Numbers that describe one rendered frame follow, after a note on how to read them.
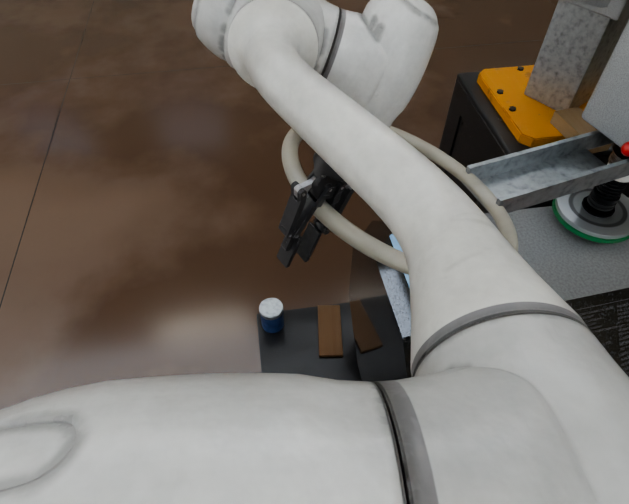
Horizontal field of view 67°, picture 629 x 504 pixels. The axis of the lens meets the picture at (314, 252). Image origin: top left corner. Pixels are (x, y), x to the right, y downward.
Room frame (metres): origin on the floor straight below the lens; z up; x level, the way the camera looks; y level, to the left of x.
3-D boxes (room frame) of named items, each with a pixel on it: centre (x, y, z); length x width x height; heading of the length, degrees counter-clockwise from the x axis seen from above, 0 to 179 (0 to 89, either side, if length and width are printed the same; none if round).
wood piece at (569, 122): (1.43, -0.95, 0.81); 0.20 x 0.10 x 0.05; 17
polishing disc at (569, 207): (0.94, -0.78, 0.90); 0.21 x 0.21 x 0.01
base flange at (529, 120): (1.68, -0.96, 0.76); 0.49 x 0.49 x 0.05; 9
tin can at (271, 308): (1.11, 0.18, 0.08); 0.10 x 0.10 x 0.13
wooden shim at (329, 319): (1.08, -0.07, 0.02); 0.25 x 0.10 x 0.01; 1
